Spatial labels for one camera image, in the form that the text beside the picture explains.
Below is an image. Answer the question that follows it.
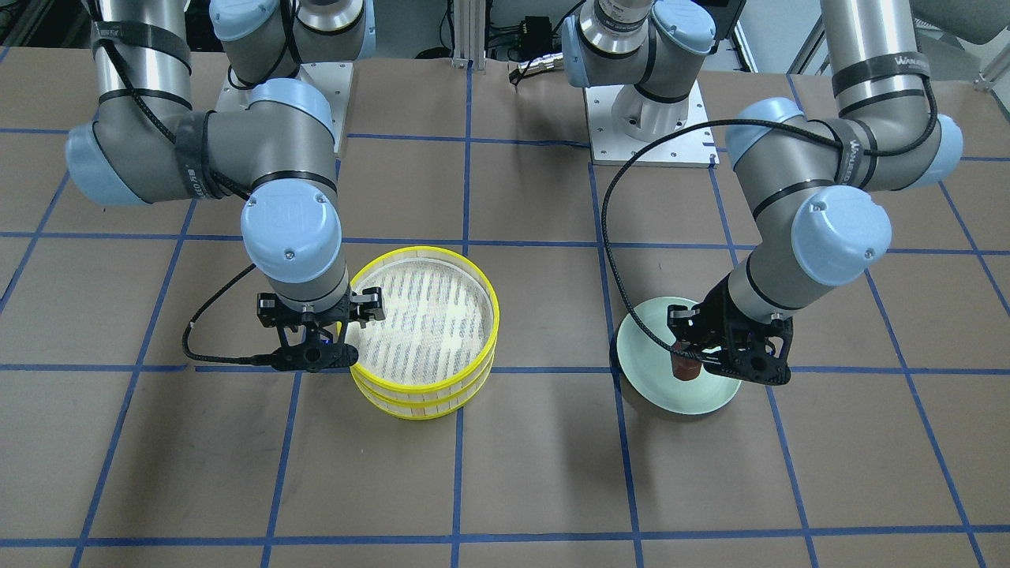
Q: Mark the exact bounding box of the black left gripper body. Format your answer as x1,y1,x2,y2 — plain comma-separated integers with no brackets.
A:
667,278,793,386

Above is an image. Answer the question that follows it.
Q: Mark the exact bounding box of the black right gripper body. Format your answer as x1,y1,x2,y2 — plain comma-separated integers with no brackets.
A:
256,289,385,372

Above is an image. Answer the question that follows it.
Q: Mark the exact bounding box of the dark brown bun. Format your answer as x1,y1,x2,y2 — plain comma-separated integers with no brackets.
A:
671,342,703,382

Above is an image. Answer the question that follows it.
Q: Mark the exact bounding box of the yellow steamer layer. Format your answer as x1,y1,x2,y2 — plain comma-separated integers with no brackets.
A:
347,247,500,391
350,354,495,420

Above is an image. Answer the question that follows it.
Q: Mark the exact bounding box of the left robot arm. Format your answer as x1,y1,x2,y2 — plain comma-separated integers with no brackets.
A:
562,1,963,386

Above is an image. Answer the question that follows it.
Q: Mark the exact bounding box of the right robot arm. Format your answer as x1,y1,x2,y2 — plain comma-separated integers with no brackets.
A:
65,1,383,372

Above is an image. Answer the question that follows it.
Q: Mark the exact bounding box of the light green plate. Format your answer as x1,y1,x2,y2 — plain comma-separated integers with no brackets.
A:
616,314,743,416

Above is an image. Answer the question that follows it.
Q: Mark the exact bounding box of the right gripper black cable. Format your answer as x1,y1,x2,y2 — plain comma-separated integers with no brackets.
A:
181,263,279,368

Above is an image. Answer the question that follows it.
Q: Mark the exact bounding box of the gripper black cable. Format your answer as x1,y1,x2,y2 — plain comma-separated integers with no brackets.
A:
600,79,940,373
181,263,279,368

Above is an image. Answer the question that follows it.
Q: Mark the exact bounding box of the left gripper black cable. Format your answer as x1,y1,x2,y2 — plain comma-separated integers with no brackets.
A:
600,79,940,373

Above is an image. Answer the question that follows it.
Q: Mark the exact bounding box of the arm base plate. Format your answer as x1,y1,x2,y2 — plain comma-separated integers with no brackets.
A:
583,82,719,168
214,62,354,159

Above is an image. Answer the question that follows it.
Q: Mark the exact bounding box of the aluminium frame post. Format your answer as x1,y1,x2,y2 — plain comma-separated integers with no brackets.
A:
450,0,489,73

